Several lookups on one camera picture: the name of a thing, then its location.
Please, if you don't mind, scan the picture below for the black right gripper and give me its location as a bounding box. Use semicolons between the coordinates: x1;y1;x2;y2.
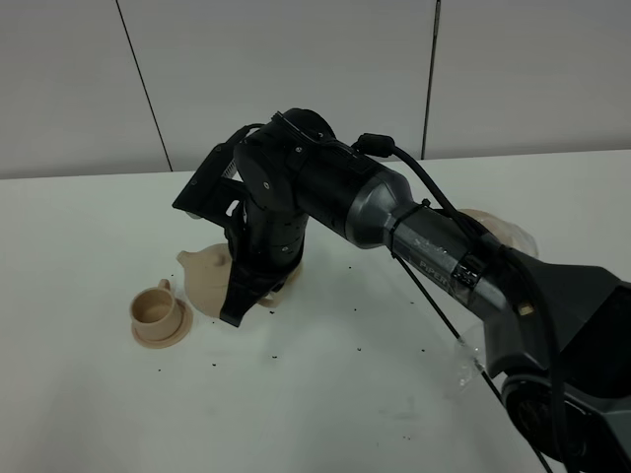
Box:
220;108;340;326

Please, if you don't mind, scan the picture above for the brown teapot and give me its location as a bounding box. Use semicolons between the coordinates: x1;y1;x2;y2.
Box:
176;243;285;318

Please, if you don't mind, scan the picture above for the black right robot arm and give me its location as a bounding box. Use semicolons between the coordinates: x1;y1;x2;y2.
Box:
213;108;630;472

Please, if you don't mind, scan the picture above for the brown teapot saucer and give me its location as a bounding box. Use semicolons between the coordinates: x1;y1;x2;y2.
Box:
460;209;538;258

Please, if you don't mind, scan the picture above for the brown far cup saucer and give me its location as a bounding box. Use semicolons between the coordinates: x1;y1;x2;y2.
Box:
276;262;304;296

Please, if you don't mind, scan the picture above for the brown cup saucer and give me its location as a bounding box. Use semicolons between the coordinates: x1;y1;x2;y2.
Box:
131;299;193;349
276;262;304;296

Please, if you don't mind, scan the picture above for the brown near cup saucer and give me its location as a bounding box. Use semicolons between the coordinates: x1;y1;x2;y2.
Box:
131;299;193;349

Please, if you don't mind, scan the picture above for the brown near teacup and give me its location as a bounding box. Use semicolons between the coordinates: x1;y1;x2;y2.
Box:
130;279;181;340

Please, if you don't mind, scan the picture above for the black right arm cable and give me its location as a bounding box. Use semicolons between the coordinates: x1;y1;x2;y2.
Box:
352;132;573;473

